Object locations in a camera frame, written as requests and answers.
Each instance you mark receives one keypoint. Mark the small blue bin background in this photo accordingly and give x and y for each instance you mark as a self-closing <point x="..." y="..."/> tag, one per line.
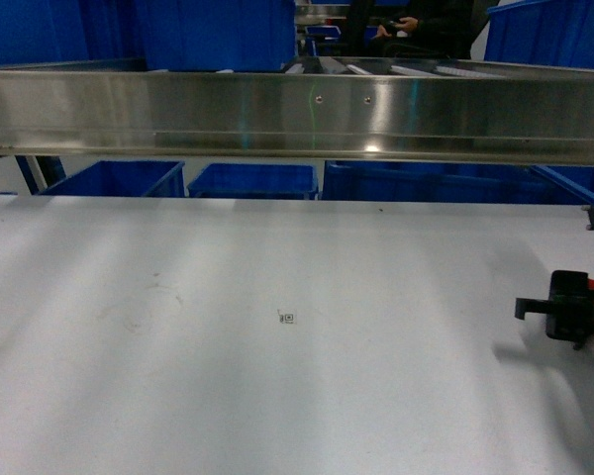
<point x="322" y="39"/>

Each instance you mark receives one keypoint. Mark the small printed marker sticker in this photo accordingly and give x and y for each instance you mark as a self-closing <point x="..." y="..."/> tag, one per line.
<point x="286" y="317"/>

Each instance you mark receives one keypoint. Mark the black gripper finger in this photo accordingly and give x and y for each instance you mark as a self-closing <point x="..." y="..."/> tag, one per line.
<point x="525" y="306"/>

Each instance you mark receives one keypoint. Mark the blue bin below left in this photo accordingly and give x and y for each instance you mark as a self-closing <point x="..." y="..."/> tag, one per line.
<point x="137" y="178"/>

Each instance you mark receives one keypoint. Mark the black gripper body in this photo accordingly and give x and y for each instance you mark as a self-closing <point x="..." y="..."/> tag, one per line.
<point x="569" y="319"/>

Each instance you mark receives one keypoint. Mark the blue bin below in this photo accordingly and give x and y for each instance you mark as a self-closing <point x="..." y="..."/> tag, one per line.
<point x="137" y="178"/>
<point x="255" y="181"/>

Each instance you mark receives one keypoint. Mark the large blue bin below right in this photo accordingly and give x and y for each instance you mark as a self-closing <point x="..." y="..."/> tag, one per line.
<point x="457" y="183"/>

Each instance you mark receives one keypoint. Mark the large blue bin top left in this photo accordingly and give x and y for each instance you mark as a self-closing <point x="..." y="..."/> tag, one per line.
<point x="248" y="36"/>

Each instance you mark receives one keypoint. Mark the blue bin below middle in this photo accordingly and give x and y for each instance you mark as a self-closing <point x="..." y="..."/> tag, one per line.
<point x="255" y="181"/>

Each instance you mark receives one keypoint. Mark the stainless steel shelf rail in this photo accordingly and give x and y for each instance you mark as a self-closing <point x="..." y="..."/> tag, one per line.
<point x="382" y="109"/>

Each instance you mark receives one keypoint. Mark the blue bin top right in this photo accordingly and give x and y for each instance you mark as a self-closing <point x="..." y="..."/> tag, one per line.
<point x="551" y="33"/>

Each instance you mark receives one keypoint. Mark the person in dark clothes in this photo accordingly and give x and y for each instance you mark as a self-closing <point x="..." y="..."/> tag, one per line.
<point x="420" y="29"/>

